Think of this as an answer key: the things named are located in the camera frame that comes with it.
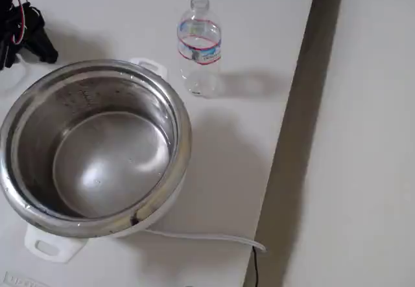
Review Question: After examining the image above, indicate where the clear plastic water bottle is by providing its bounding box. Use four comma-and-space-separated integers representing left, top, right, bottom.
176, 0, 224, 98

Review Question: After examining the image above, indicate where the white rice cooker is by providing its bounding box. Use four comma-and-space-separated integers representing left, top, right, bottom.
0, 56, 193, 264

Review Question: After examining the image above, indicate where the steel inner cooking pot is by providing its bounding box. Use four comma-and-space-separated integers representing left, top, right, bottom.
11, 73, 179, 222

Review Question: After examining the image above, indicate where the red white wire bundle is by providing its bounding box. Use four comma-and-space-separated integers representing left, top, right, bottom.
9, 0, 30, 45

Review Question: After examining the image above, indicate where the white power cord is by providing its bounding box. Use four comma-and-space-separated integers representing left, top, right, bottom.
112, 225, 268, 253

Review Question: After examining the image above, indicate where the thin black cable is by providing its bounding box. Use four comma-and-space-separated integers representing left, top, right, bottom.
251, 246, 261, 287

